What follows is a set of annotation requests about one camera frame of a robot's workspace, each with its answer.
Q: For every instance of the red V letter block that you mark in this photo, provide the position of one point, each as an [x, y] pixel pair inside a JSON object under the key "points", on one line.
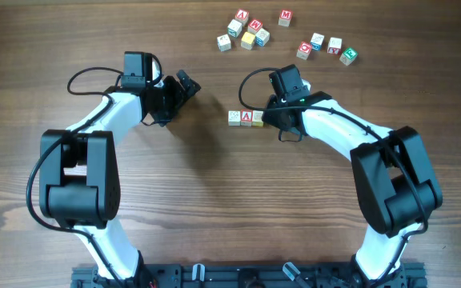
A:
{"points": [[242, 16]]}

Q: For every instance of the yellow edged B block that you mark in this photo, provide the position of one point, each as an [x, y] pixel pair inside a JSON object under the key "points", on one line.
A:
{"points": [[257, 118]]}

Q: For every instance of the red A letter block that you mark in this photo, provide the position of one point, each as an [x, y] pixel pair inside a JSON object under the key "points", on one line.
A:
{"points": [[246, 117]]}

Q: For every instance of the green edged picture block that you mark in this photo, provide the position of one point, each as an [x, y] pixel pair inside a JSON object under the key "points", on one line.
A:
{"points": [[234, 28]]}

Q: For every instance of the blue edged wooden block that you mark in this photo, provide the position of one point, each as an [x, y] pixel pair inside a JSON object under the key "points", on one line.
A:
{"points": [[317, 41]]}

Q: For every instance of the yellow wooden block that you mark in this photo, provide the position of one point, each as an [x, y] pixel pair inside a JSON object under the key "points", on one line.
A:
{"points": [[248, 41]]}

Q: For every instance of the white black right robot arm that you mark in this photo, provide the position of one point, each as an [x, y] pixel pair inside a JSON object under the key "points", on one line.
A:
{"points": [[396, 186]]}

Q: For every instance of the red M letter block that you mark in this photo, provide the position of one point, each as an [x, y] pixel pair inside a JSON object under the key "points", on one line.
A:
{"points": [[285, 18]]}

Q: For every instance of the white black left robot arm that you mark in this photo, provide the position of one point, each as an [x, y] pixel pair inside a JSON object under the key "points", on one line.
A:
{"points": [[74, 187]]}

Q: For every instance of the red W letter block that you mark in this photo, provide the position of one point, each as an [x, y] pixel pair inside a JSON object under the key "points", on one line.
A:
{"points": [[254, 26]]}

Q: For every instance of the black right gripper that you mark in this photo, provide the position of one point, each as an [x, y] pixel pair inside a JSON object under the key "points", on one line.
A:
{"points": [[269, 120]]}

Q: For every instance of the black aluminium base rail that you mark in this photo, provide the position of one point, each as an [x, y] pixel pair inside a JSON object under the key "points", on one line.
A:
{"points": [[325, 274]]}

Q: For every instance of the red Q letter block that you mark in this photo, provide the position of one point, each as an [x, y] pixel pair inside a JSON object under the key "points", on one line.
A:
{"points": [[304, 50]]}

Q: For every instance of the red X letter block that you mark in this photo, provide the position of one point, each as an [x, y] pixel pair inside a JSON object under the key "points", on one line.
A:
{"points": [[334, 45]]}

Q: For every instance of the blue edged picture block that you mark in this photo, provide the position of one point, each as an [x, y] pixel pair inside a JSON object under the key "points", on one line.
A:
{"points": [[262, 37]]}

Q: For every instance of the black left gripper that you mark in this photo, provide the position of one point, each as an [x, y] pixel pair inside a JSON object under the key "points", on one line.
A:
{"points": [[178, 98]]}

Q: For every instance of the green E letter block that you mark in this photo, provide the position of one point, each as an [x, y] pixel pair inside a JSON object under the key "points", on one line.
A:
{"points": [[348, 56]]}

